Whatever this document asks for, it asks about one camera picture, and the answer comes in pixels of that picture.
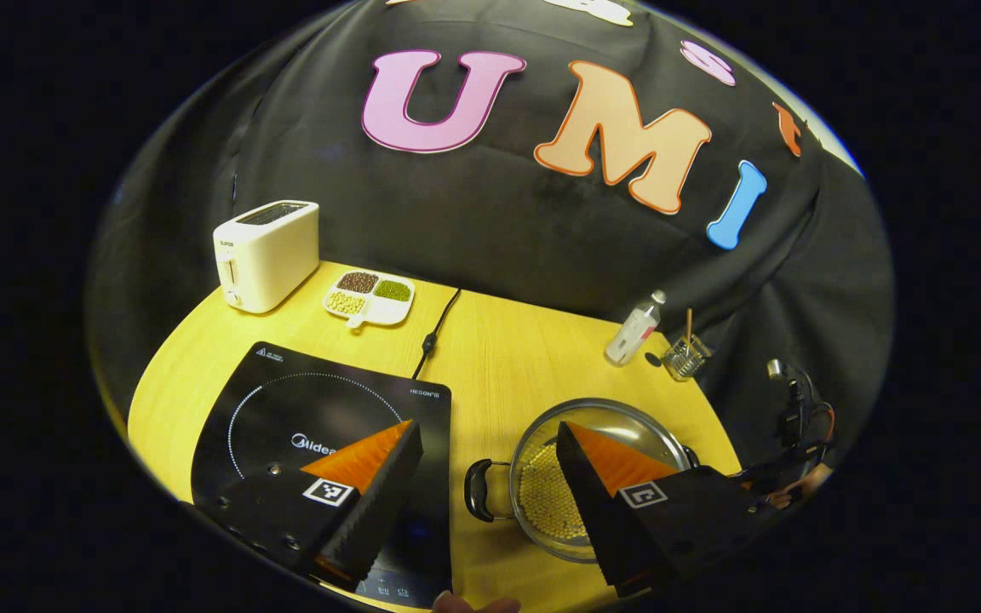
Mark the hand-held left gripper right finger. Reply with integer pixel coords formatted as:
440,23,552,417
555,421,785,599

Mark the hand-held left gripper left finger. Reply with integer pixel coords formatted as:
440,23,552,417
192,419,425,588

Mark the stainless steel pot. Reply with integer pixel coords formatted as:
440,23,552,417
463,398,701,564

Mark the black induction cooktop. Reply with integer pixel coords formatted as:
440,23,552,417
191,341,453,610

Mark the pile of yellow soybeans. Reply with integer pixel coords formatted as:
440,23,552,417
518,443,589,541

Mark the small clear glass cup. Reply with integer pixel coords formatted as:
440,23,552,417
663,334,713,381

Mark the small clear plastic bottle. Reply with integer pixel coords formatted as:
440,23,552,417
605,289,668,367

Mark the white divided dish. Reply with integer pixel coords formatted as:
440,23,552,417
323,269,416,330

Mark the white toaster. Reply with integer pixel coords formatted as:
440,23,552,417
213,200,321,314

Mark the black power cable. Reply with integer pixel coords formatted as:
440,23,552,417
410,288,463,381

